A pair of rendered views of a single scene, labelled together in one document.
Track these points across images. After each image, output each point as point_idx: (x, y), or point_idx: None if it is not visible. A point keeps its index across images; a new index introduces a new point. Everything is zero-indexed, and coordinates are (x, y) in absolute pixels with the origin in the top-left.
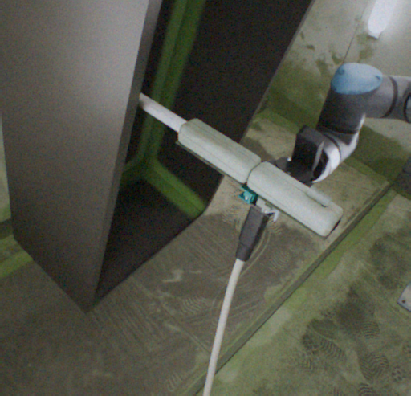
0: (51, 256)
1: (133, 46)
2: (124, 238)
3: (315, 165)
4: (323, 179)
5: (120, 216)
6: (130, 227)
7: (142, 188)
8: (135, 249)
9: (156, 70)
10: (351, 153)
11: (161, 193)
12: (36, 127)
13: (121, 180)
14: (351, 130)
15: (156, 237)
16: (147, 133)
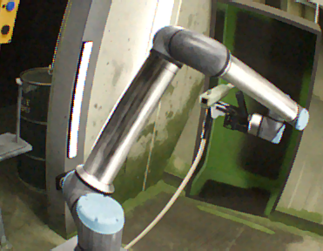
0: (198, 165)
1: None
2: (232, 197)
3: (241, 111)
4: (248, 129)
5: (243, 192)
6: (239, 197)
7: (265, 193)
8: (229, 201)
9: (292, 127)
10: (273, 136)
11: (267, 200)
12: None
13: (262, 186)
14: (270, 116)
15: (241, 206)
16: (285, 168)
